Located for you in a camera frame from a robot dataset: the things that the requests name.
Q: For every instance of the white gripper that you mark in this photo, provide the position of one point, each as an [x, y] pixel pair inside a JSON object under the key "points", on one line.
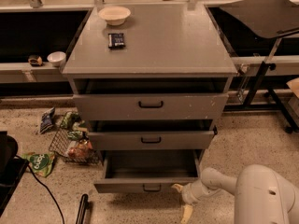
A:
{"points": [[188, 194]]}

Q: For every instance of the grey bottom drawer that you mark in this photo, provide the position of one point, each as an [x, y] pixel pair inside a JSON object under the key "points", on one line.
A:
{"points": [[148, 171]]}

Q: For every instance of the grey drawer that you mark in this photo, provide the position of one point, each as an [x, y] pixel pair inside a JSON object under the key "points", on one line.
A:
{"points": [[148, 171], [150, 106], [151, 140]]}

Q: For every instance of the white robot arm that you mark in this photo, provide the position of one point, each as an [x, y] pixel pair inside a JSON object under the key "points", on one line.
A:
{"points": [[262, 196]]}

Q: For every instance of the grey middle drawer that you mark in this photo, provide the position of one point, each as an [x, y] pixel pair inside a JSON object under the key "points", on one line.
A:
{"points": [[151, 140]]}

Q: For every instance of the grey top drawer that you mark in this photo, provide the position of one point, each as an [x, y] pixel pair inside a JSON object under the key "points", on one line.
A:
{"points": [[150, 106]]}

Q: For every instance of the grey drawer cabinet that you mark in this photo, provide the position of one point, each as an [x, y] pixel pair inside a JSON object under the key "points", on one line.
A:
{"points": [[169, 48]]}

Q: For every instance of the red orange packet in basket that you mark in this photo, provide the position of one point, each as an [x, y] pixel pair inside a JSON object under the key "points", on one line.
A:
{"points": [[81, 149]]}

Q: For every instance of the green packet in basket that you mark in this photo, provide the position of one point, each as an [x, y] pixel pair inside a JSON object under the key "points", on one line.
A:
{"points": [[69, 119]]}

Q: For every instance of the green snack bag on floor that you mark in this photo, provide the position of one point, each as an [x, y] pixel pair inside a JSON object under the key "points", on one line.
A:
{"points": [[41, 163]]}

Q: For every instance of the blue snack bag on floor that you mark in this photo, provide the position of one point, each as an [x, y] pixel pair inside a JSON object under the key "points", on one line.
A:
{"points": [[47, 120]]}

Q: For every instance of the dark blue snack packet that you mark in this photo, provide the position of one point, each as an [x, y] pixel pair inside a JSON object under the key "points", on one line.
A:
{"points": [[116, 41]]}

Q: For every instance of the black equipment at left edge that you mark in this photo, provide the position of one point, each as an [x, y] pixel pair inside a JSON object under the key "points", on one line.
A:
{"points": [[11, 169]]}

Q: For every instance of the small white cup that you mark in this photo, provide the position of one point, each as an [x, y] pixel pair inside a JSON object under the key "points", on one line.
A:
{"points": [[57, 58]]}

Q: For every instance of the beige paper bowl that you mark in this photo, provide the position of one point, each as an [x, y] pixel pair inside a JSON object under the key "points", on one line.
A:
{"points": [[114, 15]]}

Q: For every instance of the black tray stand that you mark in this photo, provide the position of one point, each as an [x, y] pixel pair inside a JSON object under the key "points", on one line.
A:
{"points": [[262, 38]]}

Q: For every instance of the yellow black tape measure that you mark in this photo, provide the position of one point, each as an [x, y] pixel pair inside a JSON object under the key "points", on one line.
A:
{"points": [[35, 60]]}

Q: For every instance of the black handle object on floor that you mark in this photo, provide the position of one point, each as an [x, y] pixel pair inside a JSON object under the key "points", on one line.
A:
{"points": [[83, 206]]}

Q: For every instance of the black wire basket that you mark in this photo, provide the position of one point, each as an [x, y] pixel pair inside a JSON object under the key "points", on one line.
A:
{"points": [[63, 138]]}

